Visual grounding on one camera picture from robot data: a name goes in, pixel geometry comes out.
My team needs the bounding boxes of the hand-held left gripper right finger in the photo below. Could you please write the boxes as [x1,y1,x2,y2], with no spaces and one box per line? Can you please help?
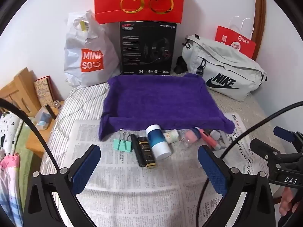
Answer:
[198,145,276,227]

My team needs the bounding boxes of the pink striped cloth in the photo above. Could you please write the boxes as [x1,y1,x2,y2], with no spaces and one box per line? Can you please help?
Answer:
[0,152,24,227]

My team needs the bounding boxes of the black cosmetic tube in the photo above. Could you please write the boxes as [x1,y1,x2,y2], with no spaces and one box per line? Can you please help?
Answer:
[131,134,146,168]

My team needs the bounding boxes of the blue white cylinder bottle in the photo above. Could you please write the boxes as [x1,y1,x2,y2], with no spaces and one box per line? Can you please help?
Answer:
[145,124,171,159]

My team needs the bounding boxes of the newspaper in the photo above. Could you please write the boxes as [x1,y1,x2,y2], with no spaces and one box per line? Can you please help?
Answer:
[51,119,237,227]

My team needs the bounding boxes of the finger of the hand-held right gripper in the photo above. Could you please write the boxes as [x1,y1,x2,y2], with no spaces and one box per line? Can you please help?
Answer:
[250,138,284,168]
[273,126,303,152]

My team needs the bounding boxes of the green binder clip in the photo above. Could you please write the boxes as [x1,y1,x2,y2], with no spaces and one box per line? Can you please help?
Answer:
[113,129,125,150]
[122,131,133,152]

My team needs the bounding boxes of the white dotted cloth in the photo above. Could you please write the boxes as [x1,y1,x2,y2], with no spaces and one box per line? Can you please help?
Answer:
[0,112,23,152]

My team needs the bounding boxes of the pink white pen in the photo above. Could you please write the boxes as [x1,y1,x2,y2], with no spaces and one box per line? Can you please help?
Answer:
[196,127,217,150]

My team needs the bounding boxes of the black cable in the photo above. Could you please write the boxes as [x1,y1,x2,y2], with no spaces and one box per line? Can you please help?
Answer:
[199,101,303,220]
[0,98,62,175]

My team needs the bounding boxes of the patterned book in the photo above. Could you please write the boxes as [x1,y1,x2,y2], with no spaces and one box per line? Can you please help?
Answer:
[34,76,56,108]

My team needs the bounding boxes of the small black stick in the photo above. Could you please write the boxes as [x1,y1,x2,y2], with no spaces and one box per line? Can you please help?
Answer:
[46,104,57,120]

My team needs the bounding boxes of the striped bed sheet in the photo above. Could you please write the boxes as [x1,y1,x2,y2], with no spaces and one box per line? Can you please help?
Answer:
[40,74,303,227]

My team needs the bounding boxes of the purple towel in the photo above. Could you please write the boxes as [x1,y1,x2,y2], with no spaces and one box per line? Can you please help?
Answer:
[98,73,235,142]

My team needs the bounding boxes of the green floor mat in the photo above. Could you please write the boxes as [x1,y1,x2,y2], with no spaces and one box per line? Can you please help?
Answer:
[15,121,44,208]

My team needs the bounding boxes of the red paper bag white handles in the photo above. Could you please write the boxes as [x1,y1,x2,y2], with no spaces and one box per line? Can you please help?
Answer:
[215,16,256,61]

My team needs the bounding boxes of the wooden nightstand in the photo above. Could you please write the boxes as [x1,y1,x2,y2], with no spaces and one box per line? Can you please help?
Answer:
[26,100,65,159]

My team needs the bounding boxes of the black gold lipstick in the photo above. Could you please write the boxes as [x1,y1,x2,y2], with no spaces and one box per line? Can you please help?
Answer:
[137,137,157,170]

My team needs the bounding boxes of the black headset box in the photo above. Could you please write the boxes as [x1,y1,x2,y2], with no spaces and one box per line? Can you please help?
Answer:
[119,21,177,76]

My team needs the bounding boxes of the white plastic shopping bag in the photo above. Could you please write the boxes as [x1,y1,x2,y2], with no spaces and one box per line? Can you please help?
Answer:
[63,9,122,88]

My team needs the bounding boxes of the person's right hand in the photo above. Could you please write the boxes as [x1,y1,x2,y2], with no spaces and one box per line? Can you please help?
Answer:
[279,187,301,216]

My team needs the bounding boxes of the clear plastic box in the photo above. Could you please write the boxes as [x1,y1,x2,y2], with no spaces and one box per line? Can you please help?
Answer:
[33,106,54,131]

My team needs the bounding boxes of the brown wooden frame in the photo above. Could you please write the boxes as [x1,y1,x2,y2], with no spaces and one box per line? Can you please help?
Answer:
[254,0,267,63]

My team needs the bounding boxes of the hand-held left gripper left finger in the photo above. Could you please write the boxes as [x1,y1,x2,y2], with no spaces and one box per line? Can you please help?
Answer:
[24,144,102,227]

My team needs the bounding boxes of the white sling bag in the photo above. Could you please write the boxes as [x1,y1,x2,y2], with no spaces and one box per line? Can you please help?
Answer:
[174,34,268,102]

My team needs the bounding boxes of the small lavender white bottle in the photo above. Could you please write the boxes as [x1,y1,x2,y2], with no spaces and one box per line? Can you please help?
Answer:
[209,129,223,140]

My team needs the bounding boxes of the small white pill bottle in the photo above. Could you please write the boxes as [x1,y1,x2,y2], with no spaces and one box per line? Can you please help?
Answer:
[163,129,181,144]

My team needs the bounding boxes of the pink clear plastic bottle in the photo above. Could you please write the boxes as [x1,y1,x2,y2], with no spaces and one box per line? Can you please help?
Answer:
[181,129,201,148]

